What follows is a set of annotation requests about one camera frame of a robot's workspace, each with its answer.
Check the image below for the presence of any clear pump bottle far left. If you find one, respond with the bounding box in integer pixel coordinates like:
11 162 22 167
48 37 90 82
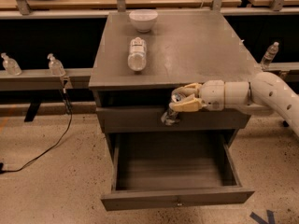
1 53 21 76

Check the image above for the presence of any closed grey upper drawer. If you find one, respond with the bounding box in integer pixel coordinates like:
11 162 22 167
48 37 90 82
96 105 250 133

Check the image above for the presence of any open grey lower drawer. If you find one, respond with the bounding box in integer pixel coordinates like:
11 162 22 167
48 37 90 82
101 131 254 211

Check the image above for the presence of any clear water bottle right ledge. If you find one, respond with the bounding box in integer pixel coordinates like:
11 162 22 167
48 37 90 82
260 42 279 70

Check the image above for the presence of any clear plastic bottle lying down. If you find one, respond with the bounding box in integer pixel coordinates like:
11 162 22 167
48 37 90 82
128 37 147 72

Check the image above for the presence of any grey wooden drawer cabinet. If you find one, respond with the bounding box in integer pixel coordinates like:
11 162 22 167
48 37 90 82
88 10 266 212

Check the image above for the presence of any grey metal ledge rail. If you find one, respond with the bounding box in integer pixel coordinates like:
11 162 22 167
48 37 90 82
0 68 92 91

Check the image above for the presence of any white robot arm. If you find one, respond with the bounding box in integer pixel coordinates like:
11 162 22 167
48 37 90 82
169 72 299 135

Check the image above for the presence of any clear pump bottle near cabinet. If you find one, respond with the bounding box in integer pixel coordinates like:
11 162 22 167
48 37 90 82
48 53 65 77

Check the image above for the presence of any white ceramic bowl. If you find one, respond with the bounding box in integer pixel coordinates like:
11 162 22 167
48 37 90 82
129 9 158 33

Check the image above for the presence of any black floor cable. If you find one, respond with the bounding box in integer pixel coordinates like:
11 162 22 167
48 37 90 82
0 77 74 175

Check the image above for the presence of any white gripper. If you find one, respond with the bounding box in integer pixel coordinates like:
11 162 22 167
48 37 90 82
169 80 225 112

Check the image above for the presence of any redbull can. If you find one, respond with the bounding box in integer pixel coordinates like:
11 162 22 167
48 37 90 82
161 91 186 126

